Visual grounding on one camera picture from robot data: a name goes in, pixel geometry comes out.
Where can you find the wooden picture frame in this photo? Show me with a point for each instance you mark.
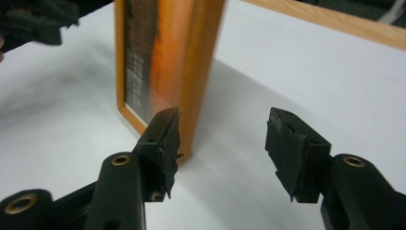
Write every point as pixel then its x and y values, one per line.
pixel 169 70

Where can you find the wooden table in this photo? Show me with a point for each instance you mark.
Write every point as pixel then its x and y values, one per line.
pixel 335 22

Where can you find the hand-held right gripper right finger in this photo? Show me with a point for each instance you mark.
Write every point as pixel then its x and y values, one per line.
pixel 297 153

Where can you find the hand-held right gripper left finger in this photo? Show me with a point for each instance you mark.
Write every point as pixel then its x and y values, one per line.
pixel 159 150

